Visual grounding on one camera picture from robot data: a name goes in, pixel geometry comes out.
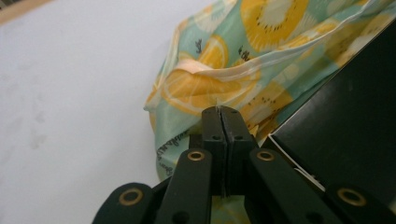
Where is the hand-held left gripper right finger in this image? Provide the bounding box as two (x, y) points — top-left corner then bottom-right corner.
(220, 105), (260, 197)

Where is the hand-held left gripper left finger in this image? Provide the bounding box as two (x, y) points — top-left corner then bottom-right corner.
(201, 105), (228, 197)

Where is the green fruit print bag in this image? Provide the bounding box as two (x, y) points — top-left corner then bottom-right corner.
(143, 0), (396, 224)

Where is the black box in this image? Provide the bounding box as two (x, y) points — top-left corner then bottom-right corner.
(261, 20), (396, 206)

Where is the wooden table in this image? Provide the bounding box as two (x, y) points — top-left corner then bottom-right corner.
(0, 0), (54, 26)

